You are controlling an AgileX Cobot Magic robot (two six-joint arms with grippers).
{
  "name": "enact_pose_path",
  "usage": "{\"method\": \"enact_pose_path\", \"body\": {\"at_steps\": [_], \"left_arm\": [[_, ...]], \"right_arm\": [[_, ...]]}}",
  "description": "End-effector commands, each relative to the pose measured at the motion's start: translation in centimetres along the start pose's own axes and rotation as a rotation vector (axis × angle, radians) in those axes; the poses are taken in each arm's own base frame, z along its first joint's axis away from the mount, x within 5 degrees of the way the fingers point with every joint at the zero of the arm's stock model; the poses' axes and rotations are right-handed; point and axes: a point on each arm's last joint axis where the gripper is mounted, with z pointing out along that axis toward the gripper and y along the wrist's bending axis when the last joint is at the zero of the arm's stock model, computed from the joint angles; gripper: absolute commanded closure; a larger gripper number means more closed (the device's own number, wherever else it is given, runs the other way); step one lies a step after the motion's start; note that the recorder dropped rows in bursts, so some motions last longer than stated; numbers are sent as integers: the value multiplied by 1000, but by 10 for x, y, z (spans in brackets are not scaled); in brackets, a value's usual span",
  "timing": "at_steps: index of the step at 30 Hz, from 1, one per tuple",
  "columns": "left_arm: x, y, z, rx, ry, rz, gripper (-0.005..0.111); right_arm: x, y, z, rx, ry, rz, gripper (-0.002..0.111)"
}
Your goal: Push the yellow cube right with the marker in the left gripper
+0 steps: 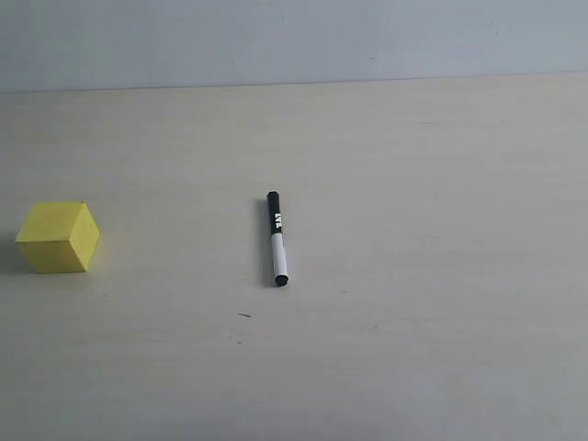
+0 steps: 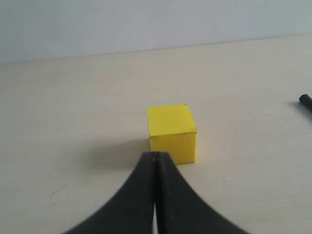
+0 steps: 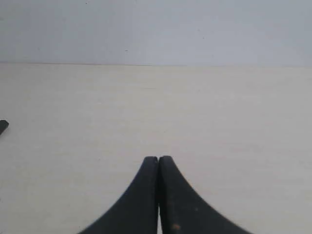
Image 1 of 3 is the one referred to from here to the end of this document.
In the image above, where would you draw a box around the black and white marker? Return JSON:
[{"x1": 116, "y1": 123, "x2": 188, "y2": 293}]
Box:
[{"x1": 266, "y1": 191, "x2": 289, "y2": 287}]

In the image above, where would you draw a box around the yellow cube block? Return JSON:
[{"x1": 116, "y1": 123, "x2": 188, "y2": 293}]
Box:
[{"x1": 15, "y1": 200, "x2": 100, "y2": 274}]

